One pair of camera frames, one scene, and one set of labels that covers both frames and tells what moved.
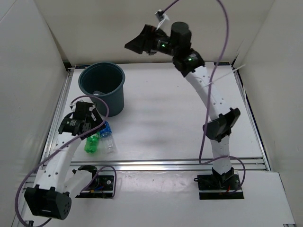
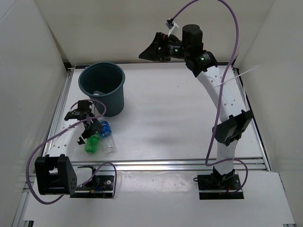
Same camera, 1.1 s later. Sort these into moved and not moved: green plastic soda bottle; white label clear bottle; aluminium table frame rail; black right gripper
Moved: black right gripper
Not moved: aluminium table frame rail; white label clear bottle; green plastic soda bottle
